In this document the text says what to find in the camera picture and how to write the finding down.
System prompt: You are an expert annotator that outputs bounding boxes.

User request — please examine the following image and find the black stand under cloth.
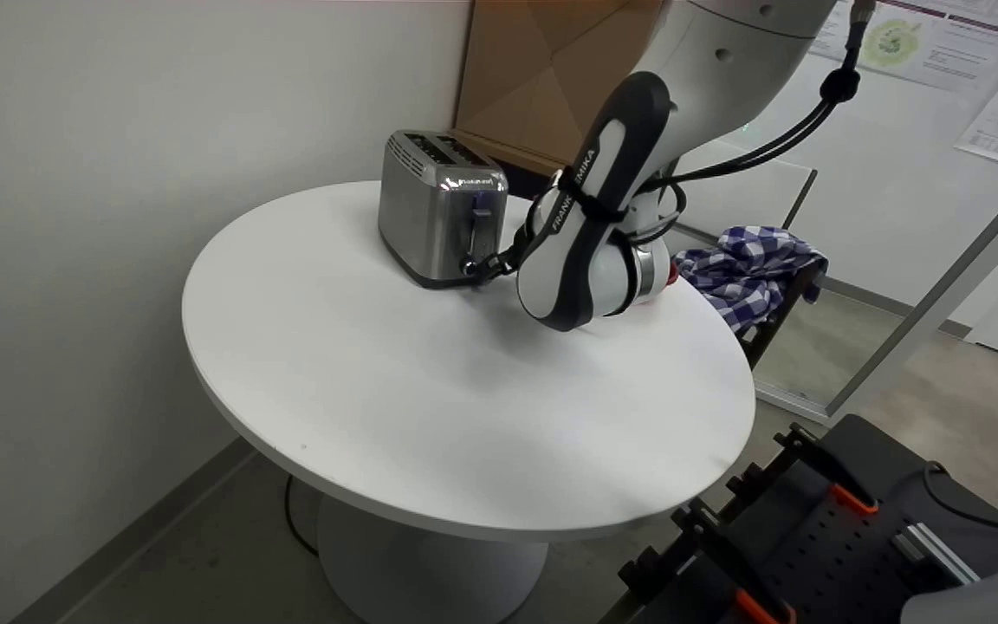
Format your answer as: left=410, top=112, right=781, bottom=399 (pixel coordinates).
left=732, top=273, right=828, bottom=366

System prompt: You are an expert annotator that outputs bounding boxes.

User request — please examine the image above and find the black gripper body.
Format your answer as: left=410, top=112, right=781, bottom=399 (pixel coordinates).
left=504, top=201, right=553, bottom=278

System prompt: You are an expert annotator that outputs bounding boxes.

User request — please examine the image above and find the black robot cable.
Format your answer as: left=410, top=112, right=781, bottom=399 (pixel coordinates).
left=641, top=0, right=879, bottom=195

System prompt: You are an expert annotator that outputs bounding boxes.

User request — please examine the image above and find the metal frame pole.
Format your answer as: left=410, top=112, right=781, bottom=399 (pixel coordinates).
left=824, top=152, right=998, bottom=421

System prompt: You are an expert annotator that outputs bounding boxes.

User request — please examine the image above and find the stainless steel toaster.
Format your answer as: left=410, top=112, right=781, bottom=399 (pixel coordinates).
left=373, top=128, right=512, bottom=291

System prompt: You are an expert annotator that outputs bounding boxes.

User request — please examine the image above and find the black floor cable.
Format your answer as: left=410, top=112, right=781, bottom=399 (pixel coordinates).
left=277, top=470, right=327, bottom=560

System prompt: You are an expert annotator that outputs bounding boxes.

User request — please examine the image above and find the black cart with orange clamps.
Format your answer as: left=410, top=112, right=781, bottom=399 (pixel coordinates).
left=598, top=412, right=998, bottom=624

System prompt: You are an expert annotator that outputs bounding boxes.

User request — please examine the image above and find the blue white checkered cloth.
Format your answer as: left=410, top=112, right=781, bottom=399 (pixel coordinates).
left=669, top=220, right=833, bottom=338

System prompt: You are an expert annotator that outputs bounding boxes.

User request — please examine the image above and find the brown cardboard box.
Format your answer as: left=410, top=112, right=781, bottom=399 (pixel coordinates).
left=451, top=0, right=675, bottom=181

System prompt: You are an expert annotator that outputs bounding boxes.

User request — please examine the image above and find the paper poster with green logo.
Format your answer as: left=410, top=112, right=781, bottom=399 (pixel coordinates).
left=860, top=0, right=998, bottom=95

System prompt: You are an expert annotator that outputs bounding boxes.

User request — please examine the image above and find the round white table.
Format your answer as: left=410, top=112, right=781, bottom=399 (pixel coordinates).
left=180, top=177, right=760, bottom=624

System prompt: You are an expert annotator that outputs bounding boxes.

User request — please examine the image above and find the thin black rod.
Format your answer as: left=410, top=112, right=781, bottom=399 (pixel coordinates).
left=781, top=167, right=824, bottom=236

